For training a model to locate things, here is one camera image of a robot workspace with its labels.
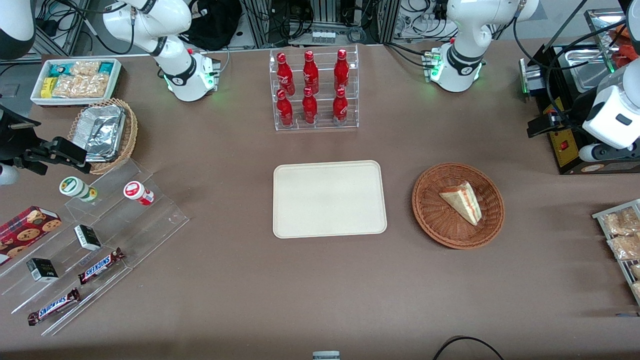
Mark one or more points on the red cola bottle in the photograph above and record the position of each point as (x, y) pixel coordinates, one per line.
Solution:
(310, 109)
(341, 71)
(340, 109)
(310, 74)
(285, 75)
(285, 111)

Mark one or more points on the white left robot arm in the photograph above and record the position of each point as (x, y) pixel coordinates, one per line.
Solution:
(462, 50)

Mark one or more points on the triangular sandwich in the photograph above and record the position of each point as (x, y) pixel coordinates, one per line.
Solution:
(465, 200)

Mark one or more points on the red lid cup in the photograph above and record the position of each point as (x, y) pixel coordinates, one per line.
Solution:
(135, 191)

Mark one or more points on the steel food pan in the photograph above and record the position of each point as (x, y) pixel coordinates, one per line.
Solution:
(585, 70)

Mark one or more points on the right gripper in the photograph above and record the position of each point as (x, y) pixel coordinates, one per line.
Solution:
(11, 141)

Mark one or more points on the clear acrylic stepped display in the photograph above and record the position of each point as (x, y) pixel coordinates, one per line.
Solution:
(160, 220)

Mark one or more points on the white power strip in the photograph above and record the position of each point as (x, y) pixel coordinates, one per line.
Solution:
(322, 36)

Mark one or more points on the teal snack packet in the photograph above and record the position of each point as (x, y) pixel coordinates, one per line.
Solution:
(106, 67)
(59, 70)

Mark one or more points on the beige plastic tray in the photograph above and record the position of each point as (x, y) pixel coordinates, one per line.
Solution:
(330, 200)

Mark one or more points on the small black box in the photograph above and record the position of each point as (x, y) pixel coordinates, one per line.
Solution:
(87, 238)
(42, 270)

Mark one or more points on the black bag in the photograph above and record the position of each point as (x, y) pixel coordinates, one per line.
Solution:
(215, 25)

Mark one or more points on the clear acrylic bottle rack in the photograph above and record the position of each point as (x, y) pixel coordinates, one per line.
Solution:
(322, 75)

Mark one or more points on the light wicker basket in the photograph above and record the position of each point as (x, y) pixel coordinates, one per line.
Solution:
(131, 135)

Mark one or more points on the black food warmer cabinet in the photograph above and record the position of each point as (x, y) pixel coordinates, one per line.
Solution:
(565, 150)

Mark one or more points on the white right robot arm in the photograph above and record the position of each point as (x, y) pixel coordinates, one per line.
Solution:
(175, 65)

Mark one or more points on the brown wicker basket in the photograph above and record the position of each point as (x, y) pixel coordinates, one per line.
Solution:
(435, 220)

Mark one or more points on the small silver metal device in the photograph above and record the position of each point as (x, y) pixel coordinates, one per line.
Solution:
(532, 77)

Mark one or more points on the green lid cup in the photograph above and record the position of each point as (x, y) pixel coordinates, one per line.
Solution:
(72, 186)

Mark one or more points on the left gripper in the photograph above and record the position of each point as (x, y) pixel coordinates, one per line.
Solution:
(575, 108)

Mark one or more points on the yellow snack packet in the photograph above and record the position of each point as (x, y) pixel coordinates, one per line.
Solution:
(48, 88)

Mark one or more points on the small grey device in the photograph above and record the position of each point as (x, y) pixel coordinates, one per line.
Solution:
(326, 356)

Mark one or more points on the clear cracker packet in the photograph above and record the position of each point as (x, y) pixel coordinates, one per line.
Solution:
(85, 68)
(637, 290)
(636, 271)
(80, 86)
(622, 222)
(625, 247)

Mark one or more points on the Snickers chocolate bar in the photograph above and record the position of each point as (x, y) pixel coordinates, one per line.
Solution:
(100, 265)
(54, 306)

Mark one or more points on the aluminium equipment rack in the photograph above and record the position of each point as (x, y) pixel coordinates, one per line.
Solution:
(385, 20)

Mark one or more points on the stacked foil trays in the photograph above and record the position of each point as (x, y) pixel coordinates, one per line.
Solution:
(102, 132)

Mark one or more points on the white snack bin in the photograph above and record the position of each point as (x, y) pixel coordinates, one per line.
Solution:
(70, 102)

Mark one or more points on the red cookie box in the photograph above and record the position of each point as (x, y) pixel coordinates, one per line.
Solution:
(25, 230)

